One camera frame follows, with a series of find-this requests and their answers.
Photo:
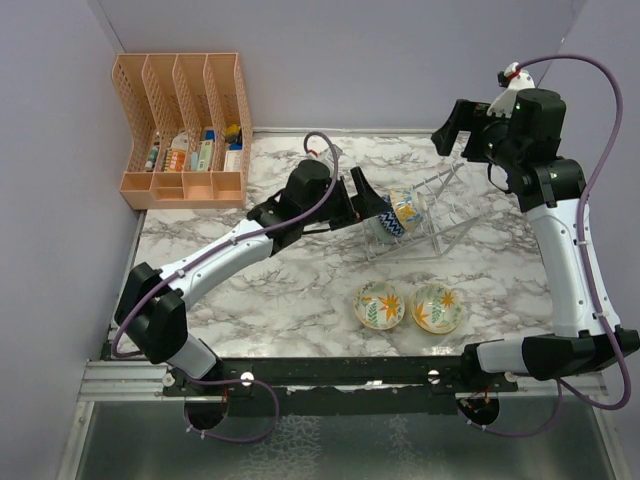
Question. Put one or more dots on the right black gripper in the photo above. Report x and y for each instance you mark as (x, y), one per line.
(466, 116)

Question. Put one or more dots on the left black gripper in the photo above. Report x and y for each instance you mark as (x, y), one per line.
(365, 204)

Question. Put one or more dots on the red patterned bowl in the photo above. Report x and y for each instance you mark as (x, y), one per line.
(392, 222)

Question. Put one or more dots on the teal ceramic bowl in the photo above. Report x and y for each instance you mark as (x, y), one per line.
(380, 232)

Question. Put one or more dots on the blue orange floral bowl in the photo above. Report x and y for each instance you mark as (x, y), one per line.
(412, 195)

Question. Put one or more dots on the yellow leaf patterned bowl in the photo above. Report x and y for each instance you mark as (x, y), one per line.
(437, 309)

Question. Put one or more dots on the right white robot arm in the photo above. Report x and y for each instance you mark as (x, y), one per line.
(586, 329)

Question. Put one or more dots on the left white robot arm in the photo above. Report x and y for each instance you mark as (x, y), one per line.
(153, 306)

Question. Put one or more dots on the white flat packet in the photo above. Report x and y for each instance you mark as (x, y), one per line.
(233, 160)

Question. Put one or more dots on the yellow black toy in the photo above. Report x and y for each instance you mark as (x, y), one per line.
(233, 134)

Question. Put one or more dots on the teal white box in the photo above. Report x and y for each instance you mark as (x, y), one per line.
(201, 158)

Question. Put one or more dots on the orange white box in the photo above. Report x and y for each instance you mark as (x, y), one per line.
(176, 153)

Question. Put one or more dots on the peach plastic desk organizer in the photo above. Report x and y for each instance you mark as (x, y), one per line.
(163, 94)

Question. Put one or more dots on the small bottles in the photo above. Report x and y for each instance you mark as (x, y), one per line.
(152, 156)

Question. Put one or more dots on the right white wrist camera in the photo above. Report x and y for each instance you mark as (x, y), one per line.
(512, 80)

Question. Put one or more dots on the white wire dish rack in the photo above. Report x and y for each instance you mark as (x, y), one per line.
(453, 208)

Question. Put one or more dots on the black mounting base rail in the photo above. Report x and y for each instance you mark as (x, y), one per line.
(343, 370)

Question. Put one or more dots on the aluminium frame rail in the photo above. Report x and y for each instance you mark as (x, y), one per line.
(142, 381)

